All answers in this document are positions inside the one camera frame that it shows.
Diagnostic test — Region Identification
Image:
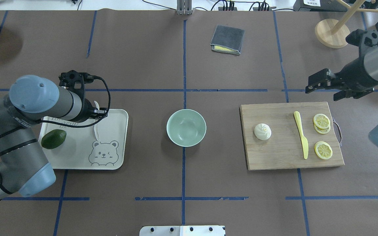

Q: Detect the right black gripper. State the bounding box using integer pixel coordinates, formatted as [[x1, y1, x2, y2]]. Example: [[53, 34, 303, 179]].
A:
[[305, 29, 378, 101]]

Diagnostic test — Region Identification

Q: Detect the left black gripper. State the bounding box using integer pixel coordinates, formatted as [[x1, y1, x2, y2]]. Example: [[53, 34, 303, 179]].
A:
[[59, 70, 108, 123]]

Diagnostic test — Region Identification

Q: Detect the white spoon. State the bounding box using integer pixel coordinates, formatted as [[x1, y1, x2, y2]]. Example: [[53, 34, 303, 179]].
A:
[[93, 101, 101, 143]]

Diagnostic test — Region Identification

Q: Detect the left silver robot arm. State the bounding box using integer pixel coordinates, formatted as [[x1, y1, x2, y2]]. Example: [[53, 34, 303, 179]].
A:
[[0, 70, 110, 201]]

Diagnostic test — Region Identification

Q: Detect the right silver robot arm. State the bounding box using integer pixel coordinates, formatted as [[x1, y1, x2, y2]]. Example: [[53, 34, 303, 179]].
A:
[[305, 29, 378, 147]]

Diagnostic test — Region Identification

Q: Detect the mint green bowl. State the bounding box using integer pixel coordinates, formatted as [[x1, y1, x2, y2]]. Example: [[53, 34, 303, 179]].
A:
[[166, 109, 207, 147]]

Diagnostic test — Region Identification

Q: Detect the wooden mug tree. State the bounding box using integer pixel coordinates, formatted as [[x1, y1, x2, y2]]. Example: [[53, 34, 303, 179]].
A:
[[314, 0, 378, 49]]

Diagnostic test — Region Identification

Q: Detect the lemon slice top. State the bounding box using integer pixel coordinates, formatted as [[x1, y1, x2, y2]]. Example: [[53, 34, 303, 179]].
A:
[[313, 113, 330, 129]]

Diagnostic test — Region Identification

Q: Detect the lemon slice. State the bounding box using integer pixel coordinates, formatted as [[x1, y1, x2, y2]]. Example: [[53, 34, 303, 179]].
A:
[[314, 125, 331, 134], [314, 141, 333, 160], [313, 113, 330, 129]]

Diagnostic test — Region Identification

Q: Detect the lemon slice lower back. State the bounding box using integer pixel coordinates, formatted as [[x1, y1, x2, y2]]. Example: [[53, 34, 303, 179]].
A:
[[314, 125, 331, 134]]

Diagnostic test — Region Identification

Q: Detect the cream bear tray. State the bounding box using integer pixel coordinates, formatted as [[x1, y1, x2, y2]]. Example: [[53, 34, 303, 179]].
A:
[[39, 109, 129, 170]]

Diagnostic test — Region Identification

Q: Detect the lemon slice lower front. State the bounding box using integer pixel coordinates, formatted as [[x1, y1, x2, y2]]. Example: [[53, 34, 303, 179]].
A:
[[314, 141, 333, 160]]

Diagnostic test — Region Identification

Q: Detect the yellow plastic knife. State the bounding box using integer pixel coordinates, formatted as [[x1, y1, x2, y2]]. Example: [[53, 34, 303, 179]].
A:
[[293, 111, 309, 160]]

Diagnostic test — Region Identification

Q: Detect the wooden cutting board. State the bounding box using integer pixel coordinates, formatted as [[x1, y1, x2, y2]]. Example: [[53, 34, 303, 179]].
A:
[[240, 102, 345, 170]]

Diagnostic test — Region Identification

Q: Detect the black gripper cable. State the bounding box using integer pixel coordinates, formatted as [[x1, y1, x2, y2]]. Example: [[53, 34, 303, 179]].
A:
[[0, 76, 111, 202]]

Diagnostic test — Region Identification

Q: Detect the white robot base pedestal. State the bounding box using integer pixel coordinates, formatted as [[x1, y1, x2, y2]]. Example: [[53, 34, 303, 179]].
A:
[[139, 225, 226, 236]]

